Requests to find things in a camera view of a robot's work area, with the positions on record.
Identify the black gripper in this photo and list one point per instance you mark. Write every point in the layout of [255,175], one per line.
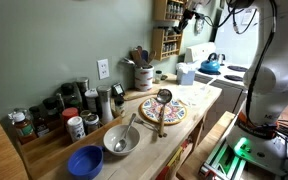
[188,16]

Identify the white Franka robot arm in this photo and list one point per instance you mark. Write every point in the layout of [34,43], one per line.
[274,76]

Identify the white stove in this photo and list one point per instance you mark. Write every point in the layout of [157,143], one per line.
[199,51]

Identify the white facial tissue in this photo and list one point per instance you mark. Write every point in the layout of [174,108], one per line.
[184,66]

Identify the light wooden spoon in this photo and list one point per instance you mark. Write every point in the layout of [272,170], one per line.
[151,56]

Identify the blue kettle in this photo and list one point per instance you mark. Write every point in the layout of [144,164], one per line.
[210,66]

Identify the dark blue spoon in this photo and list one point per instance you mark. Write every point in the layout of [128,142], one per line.
[145,54]

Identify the blue tissue box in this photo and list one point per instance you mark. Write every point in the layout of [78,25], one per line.
[185,78]

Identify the wooden spatula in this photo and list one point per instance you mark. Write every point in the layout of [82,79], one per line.
[135,56]

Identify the pale spice jar black lid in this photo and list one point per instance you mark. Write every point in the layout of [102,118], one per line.
[157,76]

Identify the metal kitchen utensil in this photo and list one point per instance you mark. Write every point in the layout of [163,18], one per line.
[127,61]

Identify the white utensil crock red print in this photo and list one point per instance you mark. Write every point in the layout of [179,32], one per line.
[143,78]

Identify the wooden cutting board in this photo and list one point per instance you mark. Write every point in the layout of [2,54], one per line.
[135,94]

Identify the colourful patterned ceramic plate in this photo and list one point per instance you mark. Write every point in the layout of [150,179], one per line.
[172,113]

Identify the small black digital timer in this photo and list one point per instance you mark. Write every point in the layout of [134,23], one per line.
[118,89]

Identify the small labelled spice bottle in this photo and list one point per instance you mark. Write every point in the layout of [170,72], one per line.
[119,106]

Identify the metal fork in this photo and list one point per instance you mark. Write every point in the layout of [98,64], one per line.
[147,124]

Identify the stainless steel mill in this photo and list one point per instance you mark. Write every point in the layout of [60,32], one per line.
[104,103]

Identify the steel canister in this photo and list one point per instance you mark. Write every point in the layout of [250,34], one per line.
[82,85]

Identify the wooden platform plank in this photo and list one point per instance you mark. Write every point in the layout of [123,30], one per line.
[204,146]

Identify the white ceramic bowl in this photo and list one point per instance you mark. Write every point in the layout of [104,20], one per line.
[130,136]

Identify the black pepper grinder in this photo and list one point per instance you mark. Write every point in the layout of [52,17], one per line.
[67,90]

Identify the small jar metal lid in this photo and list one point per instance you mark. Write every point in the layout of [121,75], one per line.
[91,124]
[85,114]

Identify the red yellow package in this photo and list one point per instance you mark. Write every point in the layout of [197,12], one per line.
[174,160]

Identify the metal spoon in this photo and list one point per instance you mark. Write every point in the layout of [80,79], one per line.
[120,144]

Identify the red lid container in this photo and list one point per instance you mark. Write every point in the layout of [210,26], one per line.
[70,113]

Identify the white labelled shaker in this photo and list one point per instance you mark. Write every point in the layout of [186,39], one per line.
[75,129]

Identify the dark jar black lid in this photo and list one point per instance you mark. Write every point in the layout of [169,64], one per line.
[50,106]

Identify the blue plastic bowl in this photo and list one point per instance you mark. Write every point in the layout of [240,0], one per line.
[85,162]

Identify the dark sauce bottle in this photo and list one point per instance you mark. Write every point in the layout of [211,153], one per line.
[39,121]

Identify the wooden countertop spice tray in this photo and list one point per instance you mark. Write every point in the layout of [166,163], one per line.
[50,148]

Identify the red sauce bottle white cap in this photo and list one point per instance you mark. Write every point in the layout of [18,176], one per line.
[24,128]

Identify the white wall outlet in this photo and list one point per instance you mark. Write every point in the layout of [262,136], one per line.
[103,69]

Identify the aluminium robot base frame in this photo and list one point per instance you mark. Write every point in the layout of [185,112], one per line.
[224,160]

